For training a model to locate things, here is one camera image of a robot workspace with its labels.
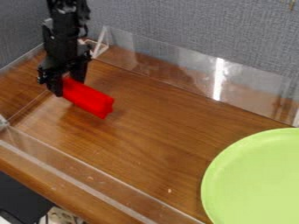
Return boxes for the clear acrylic wall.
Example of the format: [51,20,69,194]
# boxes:
[98,26,299,128]
[0,116,204,224]
[0,43,79,123]

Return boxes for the clear acrylic back wall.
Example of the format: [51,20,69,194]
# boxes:
[98,26,299,128]

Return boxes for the red plastic block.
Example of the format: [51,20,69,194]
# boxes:
[62,78,114,119]

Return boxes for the clear acrylic corner bracket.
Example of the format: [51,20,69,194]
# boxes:
[78,26,109,59]

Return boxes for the clear acrylic front wall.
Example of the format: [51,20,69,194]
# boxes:
[0,116,204,224]

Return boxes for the black box under table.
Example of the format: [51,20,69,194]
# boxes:
[0,172,54,224]

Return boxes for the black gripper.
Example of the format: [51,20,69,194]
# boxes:
[37,0,90,97]

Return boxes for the clear acrylic left wall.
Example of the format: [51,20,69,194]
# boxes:
[0,43,79,123]

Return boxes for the green plate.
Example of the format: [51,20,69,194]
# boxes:
[200,128,299,224]

